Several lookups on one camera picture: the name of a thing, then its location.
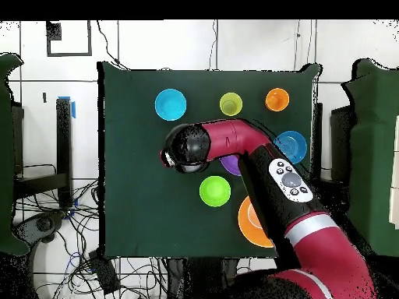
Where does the cyan bowl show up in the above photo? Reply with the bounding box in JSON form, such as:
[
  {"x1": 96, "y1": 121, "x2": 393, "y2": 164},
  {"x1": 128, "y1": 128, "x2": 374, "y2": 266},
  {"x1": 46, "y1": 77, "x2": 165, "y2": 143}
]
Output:
[{"x1": 154, "y1": 88, "x2": 188, "y2": 121}]

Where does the green bowl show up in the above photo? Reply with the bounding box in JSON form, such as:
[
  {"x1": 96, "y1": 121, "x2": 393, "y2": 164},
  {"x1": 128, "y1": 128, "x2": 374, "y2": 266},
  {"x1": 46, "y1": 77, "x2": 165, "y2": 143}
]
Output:
[{"x1": 198, "y1": 175, "x2": 232, "y2": 208}]

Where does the dark green tablecloth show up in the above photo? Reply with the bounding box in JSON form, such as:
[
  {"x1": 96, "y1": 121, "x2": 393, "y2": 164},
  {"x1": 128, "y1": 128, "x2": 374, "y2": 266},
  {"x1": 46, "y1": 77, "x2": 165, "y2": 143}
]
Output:
[{"x1": 97, "y1": 60, "x2": 322, "y2": 259}]

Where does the large purple bowl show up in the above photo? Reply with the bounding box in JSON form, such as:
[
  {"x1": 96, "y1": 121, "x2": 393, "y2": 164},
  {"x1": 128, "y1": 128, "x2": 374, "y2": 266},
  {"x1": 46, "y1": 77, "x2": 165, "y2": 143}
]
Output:
[{"x1": 218, "y1": 154, "x2": 243, "y2": 178}]

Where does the yellow-green cup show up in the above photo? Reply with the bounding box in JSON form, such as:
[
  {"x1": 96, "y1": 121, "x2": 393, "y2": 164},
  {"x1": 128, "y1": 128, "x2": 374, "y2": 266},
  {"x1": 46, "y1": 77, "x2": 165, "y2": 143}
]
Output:
[{"x1": 218, "y1": 92, "x2": 243, "y2": 117}]

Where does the large orange bowl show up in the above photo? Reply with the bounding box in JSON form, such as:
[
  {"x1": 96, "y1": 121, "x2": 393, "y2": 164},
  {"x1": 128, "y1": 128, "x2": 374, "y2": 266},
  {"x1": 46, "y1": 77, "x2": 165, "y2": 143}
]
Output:
[{"x1": 237, "y1": 195, "x2": 275, "y2": 249}]

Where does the black crossbar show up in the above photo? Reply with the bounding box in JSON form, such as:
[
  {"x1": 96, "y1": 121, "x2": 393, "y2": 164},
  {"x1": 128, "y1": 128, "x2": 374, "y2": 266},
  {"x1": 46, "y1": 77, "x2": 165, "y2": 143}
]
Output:
[{"x1": 13, "y1": 172, "x2": 69, "y2": 200}]

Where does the orange cup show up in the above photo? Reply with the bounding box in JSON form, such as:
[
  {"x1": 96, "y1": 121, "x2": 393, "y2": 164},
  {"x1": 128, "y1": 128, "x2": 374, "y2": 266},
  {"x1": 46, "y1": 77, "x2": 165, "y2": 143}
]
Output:
[{"x1": 264, "y1": 87, "x2": 291, "y2": 112}]

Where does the black floor box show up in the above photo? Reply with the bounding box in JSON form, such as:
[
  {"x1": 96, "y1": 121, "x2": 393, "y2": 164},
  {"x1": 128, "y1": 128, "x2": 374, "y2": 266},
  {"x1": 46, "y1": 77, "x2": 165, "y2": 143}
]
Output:
[{"x1": 87, "y1": 248, "x2": 122, "y2": 296}]

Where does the blue ribbed bowl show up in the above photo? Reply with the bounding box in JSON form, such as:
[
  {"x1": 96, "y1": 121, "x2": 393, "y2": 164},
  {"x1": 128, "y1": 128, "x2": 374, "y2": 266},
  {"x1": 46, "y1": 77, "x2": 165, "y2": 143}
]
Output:
[{"x1": 273, "y1": 130, "x2": 309, "y2": 166}]

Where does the neighbouring green cloth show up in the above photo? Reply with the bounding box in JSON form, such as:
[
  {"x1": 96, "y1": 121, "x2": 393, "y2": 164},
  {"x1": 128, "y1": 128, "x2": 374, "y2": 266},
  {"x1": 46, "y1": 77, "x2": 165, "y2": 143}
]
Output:
[
  {"x1": 0, "y1": 52, "x2": 30, "y2": 257},
  {"x1": 337, "y1": 58, "x2": 399, "y2": 262}
]

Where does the black post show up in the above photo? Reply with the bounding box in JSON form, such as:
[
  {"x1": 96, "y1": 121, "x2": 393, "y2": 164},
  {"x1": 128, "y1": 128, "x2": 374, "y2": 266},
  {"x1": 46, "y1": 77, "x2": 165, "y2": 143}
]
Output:
[{"x1": 55, "y1": 97, "x2": 74, "y2": 209}]

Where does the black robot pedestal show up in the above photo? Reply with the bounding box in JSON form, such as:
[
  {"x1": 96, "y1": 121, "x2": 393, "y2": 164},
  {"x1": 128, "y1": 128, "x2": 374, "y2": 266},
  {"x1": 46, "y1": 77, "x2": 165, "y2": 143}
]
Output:
[{"x1": 166, "y1": 257, "x2": 241, "y2": 299}]

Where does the grey pedestal foot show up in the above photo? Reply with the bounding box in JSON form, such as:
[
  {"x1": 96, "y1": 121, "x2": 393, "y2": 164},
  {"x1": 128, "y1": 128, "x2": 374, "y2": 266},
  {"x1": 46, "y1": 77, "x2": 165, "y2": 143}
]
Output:
[{"x1": 15, "y1": 211, "x2": 66, "y2": 247}]

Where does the black square frame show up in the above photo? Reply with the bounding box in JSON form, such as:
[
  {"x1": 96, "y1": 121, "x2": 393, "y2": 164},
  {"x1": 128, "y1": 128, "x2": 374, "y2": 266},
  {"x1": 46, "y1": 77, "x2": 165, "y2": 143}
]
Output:
[{"x1": 45, "y1": 19, "x2": 94, "y2": 58}]

